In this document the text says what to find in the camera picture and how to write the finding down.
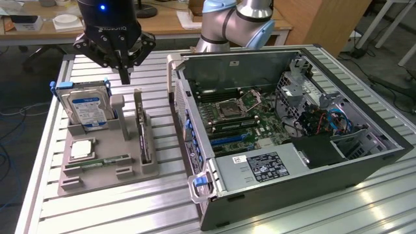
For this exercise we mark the silver metal disk bay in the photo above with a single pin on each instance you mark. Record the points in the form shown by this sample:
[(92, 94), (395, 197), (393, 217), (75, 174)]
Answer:
[(292, 92)]

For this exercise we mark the CPU socket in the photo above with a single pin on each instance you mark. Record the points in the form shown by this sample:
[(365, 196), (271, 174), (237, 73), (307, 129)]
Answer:
[(231, 108)]

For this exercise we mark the metal socket cover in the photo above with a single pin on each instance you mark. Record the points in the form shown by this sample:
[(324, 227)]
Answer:
[(252, 100)]

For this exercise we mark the black RAM stick with label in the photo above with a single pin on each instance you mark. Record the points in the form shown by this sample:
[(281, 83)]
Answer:
[(233, 124)]

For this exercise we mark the white paper stack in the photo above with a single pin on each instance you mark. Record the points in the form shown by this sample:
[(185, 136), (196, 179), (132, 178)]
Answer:
[(188, 22)]

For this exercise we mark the open black PC case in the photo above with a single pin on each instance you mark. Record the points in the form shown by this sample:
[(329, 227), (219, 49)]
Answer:
[(292, 195)]

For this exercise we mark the white round holder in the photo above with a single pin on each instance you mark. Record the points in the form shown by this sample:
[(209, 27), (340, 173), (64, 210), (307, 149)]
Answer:
[(67, 23)]

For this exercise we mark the black power connector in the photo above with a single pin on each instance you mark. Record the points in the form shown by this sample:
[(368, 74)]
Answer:
[(307, 122)]

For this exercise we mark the green motherboard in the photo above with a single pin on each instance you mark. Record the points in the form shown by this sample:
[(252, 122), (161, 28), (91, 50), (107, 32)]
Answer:
[(267, 129)]

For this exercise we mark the grey metal drive bracket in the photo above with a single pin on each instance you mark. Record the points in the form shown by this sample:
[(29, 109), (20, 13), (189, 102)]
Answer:
[(351, 146)]

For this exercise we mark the black RAM slot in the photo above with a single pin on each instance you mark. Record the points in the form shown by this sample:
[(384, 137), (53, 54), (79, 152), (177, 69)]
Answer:
[(228, 132), (220, 97), (219, 91)]

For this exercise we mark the silver chipset heat sink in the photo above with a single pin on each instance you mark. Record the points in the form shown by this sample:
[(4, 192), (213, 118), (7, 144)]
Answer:
[(267, 143)]

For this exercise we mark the hard disk with blue bracket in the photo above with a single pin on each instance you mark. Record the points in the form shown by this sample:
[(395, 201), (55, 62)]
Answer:
[(85, 107)]

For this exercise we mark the green RAM stick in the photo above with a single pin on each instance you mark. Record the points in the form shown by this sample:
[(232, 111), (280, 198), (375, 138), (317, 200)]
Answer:
[(97, 162)]

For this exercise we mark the grey power supply unit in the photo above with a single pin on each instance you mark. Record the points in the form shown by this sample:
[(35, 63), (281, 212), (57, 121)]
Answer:
[(233, 175)]

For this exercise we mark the white box with red button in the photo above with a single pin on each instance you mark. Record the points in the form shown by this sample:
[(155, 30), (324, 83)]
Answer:
[(353, 42)]

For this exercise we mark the graphics card with silver bracket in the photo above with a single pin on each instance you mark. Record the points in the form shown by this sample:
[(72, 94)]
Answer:
[(144, 136)]

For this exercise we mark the black round lamp base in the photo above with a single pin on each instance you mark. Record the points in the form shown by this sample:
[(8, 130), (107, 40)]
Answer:
[(148, 12)]

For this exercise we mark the white metal table frame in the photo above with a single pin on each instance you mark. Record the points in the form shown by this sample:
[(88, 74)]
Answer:
[(371, 25)]

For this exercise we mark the light wooden desk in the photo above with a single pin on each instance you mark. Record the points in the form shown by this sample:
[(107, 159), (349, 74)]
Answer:
[(45, 34), (168, 26)]

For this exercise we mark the wooden cabinet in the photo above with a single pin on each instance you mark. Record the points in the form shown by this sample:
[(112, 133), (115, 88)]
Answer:
[(341, 29)]

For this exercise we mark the grey plastic parts rack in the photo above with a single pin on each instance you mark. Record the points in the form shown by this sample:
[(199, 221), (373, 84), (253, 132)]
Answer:
[(129, 146)]

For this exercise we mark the grey cup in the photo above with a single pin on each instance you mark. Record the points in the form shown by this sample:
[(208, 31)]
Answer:
[(47, 3)]

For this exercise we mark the white box with black lid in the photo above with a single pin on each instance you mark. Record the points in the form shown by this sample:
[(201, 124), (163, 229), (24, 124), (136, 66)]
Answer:
[(27, 25)]

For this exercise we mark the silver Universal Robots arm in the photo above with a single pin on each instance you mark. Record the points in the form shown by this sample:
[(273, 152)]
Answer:
[(220, 22)]

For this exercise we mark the blue case latch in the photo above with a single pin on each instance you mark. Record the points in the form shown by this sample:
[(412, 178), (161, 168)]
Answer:
[(199, 182)]

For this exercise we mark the brown cardboard box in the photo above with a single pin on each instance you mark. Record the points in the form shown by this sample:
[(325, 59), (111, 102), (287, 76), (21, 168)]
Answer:
[(195, 9)]

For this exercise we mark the white tape roll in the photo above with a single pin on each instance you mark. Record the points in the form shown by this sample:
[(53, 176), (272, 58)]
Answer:
[(61, 2)]

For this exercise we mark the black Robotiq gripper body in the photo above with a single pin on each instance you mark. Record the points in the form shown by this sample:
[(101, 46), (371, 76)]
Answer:
[(111, 26)]

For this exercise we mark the silver CPU chip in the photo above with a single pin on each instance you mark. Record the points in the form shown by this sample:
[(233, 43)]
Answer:
[(81, 149)]

